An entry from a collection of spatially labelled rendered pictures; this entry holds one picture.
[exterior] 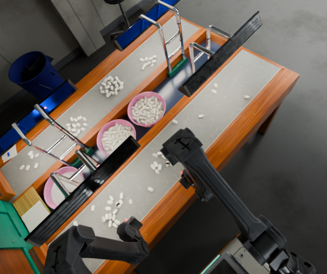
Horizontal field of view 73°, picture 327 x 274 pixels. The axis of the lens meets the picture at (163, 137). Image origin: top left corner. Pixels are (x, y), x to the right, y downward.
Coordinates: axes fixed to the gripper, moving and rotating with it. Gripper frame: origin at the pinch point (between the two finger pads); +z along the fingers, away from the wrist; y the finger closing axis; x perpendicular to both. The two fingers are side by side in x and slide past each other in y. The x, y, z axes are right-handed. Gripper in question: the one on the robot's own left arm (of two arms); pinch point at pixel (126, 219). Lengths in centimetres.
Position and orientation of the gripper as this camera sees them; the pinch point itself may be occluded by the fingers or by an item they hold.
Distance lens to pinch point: 121.6
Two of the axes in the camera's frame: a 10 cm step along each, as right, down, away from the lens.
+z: -4.1, -1.7, 8.9
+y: -6.9, 7.1, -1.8
